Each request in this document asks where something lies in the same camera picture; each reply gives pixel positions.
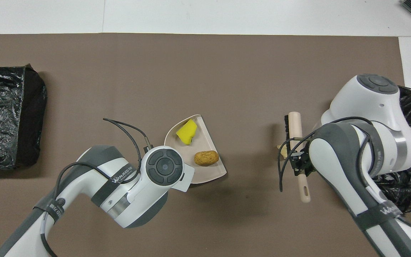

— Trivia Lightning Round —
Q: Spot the beige plastic dustpan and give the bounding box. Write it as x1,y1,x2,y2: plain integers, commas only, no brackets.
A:
164,114,227,185

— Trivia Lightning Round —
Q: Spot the brown table mat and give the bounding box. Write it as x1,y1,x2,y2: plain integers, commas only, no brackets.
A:
0,33,411,257

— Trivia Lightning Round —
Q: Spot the wavy yellow sponge piece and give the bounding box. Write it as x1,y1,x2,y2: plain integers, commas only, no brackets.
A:
176,119,198,145

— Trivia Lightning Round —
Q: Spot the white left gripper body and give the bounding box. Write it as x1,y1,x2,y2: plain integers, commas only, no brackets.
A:
172,165,195,193

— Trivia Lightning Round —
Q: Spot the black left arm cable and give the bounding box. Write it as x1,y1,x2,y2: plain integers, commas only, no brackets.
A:
41,118,153,257

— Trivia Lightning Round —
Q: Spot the brown peanut shaped bread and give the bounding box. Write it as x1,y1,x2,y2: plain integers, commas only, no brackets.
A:
194,150,219,167

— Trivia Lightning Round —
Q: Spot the beige brush with black bristles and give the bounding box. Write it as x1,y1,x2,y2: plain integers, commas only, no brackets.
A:
284,112,311,203

